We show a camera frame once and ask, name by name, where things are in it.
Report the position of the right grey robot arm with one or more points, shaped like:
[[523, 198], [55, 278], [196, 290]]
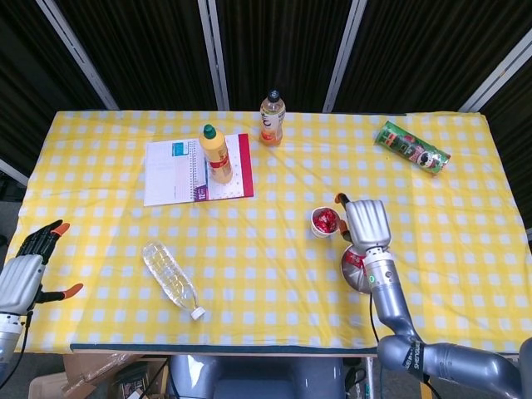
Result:
[[386, 299]]

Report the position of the orange drink bottle black cap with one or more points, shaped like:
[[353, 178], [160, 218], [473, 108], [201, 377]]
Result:
[[272, 124]]

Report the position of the green Pringles can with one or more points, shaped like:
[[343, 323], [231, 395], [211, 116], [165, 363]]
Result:
[[411, 147]]

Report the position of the open spiral notebook red cover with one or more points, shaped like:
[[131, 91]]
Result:
[[166, 174]]

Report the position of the red candy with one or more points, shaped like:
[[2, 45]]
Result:
[[325, 228], [332, 218], [355, 259], [322, 218]]

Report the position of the clear plastic water bottle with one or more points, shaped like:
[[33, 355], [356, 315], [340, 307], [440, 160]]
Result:
[[170, 278]]

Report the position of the grey robot torso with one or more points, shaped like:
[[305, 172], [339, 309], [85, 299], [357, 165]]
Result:
[[257, 378]]

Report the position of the white paper cup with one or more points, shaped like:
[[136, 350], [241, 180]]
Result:
[[321, 234]]

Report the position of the brown cardboard box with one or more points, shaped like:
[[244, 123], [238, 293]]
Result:
[[83, 370]]

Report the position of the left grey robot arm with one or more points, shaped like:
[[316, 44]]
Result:
[[8, 336]]

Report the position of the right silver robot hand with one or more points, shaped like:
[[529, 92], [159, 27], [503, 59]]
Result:
[[367, 224]]

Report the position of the dark table underlay mat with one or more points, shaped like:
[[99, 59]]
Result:
[[249, 348]]

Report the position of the round metal plate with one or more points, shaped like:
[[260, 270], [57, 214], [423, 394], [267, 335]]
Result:
[[353, 278]]

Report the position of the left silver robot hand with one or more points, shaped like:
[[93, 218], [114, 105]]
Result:
[[18, 282]]

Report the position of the dark ribbed partition panel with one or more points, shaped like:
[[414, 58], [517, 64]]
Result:
[[33, 83], [145, 54], [519, 145], [282, 50], [415, 54]]

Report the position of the yellow bottle green cap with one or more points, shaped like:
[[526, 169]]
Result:
[[216, 158]]

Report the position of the yellow white checkered tablecloth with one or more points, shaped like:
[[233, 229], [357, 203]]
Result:
[[266, 249]]

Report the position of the white partition frame post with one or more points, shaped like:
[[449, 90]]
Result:
[[77, 54], [498, 77], [12, 171], [345, 54], [214, 54]]

